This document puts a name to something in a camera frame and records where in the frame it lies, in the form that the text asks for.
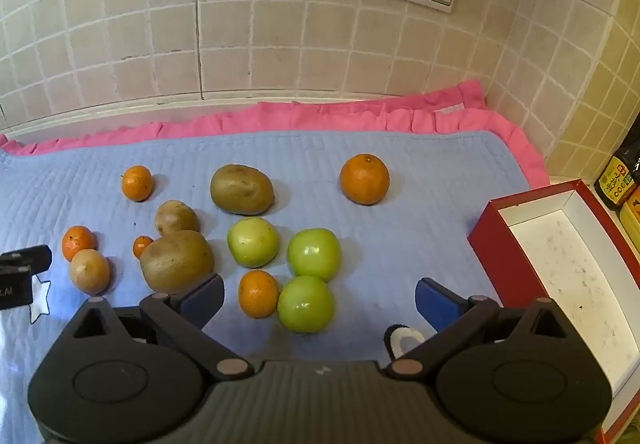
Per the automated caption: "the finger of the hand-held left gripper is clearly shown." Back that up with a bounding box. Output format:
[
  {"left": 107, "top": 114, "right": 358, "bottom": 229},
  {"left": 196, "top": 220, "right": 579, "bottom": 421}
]
[{"left": 0, "top": 245, "right": 53, "bottom": 275}]

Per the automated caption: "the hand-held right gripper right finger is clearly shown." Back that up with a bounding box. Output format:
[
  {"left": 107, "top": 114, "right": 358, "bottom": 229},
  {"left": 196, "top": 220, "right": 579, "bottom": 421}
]
[{"left": 387, "top": 277, "right": 567, "bottom": 380}]

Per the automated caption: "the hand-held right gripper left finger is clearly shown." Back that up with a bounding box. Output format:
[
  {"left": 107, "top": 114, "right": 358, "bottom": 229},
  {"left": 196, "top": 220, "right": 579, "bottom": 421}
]
[{"left": 60, "top": 273, "right": 252, "bottom": 381}]

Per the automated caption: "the large brown kiwi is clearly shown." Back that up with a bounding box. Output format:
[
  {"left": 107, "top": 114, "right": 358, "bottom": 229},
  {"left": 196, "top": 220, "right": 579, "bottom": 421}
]
[{"left": 139, "top": 229, "right": 216, "bottom": 295}]

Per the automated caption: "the small orange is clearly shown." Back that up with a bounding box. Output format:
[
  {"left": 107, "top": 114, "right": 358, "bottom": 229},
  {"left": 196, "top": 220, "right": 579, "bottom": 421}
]
[
  {"left": 238, "top": 270, "right": 281, "bottom": 319},
  {"left": 62, "top": 225, "right": 97, "bottom": 263},
  {"left": 121, "top": 165, "right": 154, "bottom": 203}
]

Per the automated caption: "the green apple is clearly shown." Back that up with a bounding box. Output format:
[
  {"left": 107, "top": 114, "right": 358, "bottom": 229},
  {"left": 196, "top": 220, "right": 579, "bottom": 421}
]
[
  {"left": 277, "top": 275, "right": 335, "bottom": 334},
  {"left": 286, "top": 227, "right": 343, "bottom": 283},
  {"left": 227, "top": 217, "right": 280, "bottom": 269}
]

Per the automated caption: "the white tray with red rim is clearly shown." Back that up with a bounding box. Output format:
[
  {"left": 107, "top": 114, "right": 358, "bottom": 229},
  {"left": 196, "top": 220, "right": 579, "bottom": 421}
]
[{"left": 467, "top": 179, "right": 640, "bottom": 444}]

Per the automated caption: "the large orange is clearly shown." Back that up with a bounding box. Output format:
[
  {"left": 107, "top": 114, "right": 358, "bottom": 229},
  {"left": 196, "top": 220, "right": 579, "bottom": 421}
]
[{"left": 340, "top": 154, "right": 391, "bottom": 205}]

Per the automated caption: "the tiny orange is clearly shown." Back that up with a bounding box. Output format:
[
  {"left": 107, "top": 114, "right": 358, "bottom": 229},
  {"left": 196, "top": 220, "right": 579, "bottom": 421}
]
[{"left": 132, "top": 235, "right": 155, "bottom": 260}]

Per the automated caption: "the small potato middle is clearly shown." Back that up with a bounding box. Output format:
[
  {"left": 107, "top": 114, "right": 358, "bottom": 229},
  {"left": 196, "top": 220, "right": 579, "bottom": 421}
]
[{"left": 154, "top": 200, "right": 202, "bottom": 237}]

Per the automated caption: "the blue blanket with pink trim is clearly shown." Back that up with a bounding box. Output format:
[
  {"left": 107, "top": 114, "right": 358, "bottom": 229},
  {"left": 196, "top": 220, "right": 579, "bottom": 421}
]
[{"left": 0, "top": 80, "right": 551, "bottom": 444}]

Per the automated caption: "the yellow oil jug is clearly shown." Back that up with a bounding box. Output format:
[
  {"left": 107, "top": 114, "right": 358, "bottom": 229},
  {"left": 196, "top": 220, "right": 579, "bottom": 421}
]
[{"left": 619, "top": 186, "right": 640, "bottom": 239}]

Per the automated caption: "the dark sauce bottle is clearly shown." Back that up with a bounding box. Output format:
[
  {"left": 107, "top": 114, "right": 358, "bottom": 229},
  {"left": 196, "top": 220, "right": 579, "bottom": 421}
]
[{"left": 594, "top": 121, "right": 640, "bottom": 211}]

